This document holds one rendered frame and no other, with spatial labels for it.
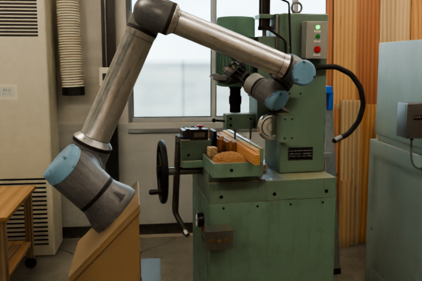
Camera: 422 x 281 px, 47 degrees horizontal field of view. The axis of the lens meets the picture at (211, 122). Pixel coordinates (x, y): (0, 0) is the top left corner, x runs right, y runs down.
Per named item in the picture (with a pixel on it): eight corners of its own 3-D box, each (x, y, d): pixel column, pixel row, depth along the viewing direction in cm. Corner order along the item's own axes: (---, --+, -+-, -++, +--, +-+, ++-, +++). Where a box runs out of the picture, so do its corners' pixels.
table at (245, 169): (171, 152, 252) (171, 140, 252) (228, 150, 258) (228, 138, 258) (189, 179, 193) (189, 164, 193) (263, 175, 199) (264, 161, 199)
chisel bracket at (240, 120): (222, 130, 228) (222, 112, 227) (251, 130, 231) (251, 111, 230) (226, 133, 221) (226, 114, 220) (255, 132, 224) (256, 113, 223)
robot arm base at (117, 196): (133, 201, 159) (110, 181, 157) (93, 241, 160) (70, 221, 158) (136, 183, 178) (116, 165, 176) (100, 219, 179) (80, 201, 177)
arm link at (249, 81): (269, 84, 196) (254, 102, 195) (261, 78, 199) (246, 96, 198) (262, 73, 189) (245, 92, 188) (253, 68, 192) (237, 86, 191)
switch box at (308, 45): (300, 58, 216) (301, 22, 214) (321, 58, 218) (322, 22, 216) (306, 58, 210) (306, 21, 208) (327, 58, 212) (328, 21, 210)
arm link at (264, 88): (294, 96, 188) (278, 116, 189) (271, 81, 196) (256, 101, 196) (284, 86, 181) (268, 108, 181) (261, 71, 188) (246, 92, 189)
